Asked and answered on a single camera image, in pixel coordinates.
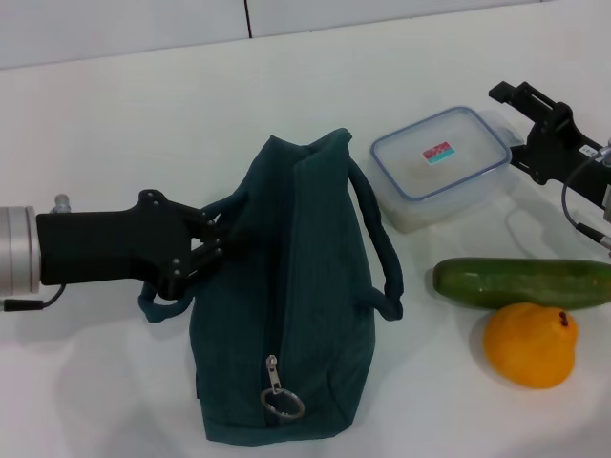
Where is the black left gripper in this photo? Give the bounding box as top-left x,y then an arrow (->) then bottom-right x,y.
35,189 -> 226,302

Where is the clear lunch box blue seal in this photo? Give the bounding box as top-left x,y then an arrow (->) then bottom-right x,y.
369,107 -> 521,234

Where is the dark teal fabric lunch bag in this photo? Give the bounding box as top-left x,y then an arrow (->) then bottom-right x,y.
137,127 -> 405,443

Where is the green cucumber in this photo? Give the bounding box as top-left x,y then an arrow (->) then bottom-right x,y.
432,257 -> 611,310

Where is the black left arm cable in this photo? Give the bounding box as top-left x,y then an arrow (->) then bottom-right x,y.
0,283 -> 66,314

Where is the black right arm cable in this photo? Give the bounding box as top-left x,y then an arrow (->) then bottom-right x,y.
560,155 -> 611,249

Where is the orange yellow pear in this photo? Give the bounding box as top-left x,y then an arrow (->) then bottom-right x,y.
482,302 -> 579,390

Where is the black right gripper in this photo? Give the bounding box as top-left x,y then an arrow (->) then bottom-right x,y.
489,80 -> 611,211

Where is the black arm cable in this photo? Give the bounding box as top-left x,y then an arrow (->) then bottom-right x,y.
0,283 -> 66,314
560,155 -> 611,249

